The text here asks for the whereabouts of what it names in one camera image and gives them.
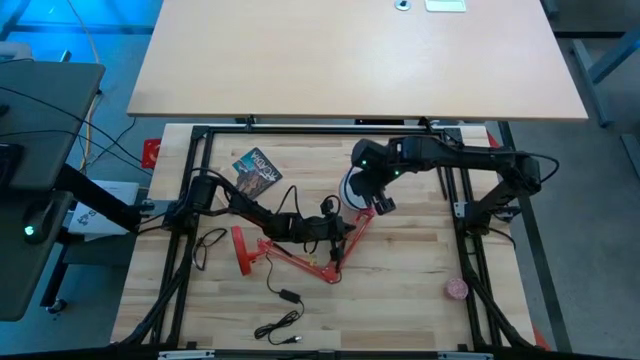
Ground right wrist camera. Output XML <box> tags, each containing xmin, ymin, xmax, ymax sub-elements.
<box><xmin>372</xmin><ymin>194</ymin><xmax>398</xmax><ymax>217</ymax></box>

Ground black aluminium frame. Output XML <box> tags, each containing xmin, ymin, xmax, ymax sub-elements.
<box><xmin>112</xmin><ymin>122</ymin><xmax>539</xmax><ymax>360</ymax></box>

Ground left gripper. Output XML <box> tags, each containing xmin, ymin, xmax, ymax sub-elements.
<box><xmin>299</xmin><ymin>214</ymin><xmax>357</xmax><ymax>245</ymax></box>

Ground black computer mouse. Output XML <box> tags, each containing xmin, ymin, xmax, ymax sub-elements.
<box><xmin>20</xmin><ymin>198</ymin><xmax>57</xmax><ymax>247</ymax></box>

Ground thin black desk cable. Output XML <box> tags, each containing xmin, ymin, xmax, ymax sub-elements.
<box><xmin>0</xmin><ymin>128</ymin><xmax>121</xmax><ymax>156</ymax></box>
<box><xmin>0</xmin><ymin>85</ymin><xmax>154</xmax><ymax>176</ymax></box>

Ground light wooden desk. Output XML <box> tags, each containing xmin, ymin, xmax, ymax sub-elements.
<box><xmin>126</xmin><ymin>0</ymin><xmax>589</xmax><ymax>123</ymax></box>

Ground white outlet plate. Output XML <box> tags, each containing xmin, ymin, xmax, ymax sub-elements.
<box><xmin>424</xmin><ymin>0</ymin><xmax>467</xmax><ymax>13</ymax></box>

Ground black lamp power cord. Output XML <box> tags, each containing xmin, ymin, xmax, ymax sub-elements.
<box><xmin>253</xmin><ymin>252</ymin><xmax>306</xmax><ymax>347</ymax></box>

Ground grey metal desk frame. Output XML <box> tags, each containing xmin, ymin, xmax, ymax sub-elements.
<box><xmin>569</xmin><ymin>29</ymin><xmax>640</xmax><ymax>127</ymax></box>

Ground red square plate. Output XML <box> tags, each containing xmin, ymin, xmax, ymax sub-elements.
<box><xmin>141</xmin><ymin>138</ymin><xmax>163</xmax><ymax>170</ymax></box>

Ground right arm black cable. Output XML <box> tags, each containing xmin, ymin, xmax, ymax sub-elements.
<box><xmin>537</xmin><ymin>153</ymin><xmax>561</xmax><ymax>185</ymax></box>

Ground dark grey side desk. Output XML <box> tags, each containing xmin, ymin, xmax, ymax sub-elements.
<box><xmin>0</xmin><ymin>60</ymin><xmax>106</xmax><ymax>323</ymax></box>

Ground black eyeglasses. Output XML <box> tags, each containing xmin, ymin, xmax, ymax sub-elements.
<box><xmin>191</xmin><ymin>227</ymin><xmax>229</xmax><ymax>273</ymax></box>

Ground black caster wheel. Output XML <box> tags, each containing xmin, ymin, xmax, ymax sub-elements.
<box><xmin>44</xmin><ymin>297</ymin><xmax>69</xmax><ymax>316</ymax></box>

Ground red articulated desk lamp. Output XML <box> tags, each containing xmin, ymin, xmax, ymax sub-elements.
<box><xmin>230</xmin><ymin>167</ymin><xmax>377</xmax><ymax>285</ymax></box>

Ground silver metal bracket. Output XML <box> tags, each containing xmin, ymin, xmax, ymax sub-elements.
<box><xmin>157</xmin><ymin>349</ymin><xmax>216</xmax><ymax>360</ymax></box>
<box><xmin>437</xmin><ymin>351</ymin><xmax>495</xmax><ymax>360</ymax></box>

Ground white printed box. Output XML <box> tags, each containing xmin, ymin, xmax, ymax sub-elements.
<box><xmin>67</xmin><ymin>178</ymin><xmax>140</xmax><ymax>237</ymax></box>

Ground yellow cable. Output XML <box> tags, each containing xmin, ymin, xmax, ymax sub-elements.
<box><xmin>64</xmin><ymin>0</ymin><xmax>101</xmax><ymax>174</ymax></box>

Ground illustrated booklet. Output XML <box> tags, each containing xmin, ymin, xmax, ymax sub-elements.
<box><xmin>219</xmin><ymin>146</ymin><xmax>284</xmax><ymax>201</ymax></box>

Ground pink round disc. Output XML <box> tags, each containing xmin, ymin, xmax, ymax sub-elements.
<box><xmin>444</xmin><ymin>277</ymin><xmax>470</xmax><ymax>302</ymax></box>

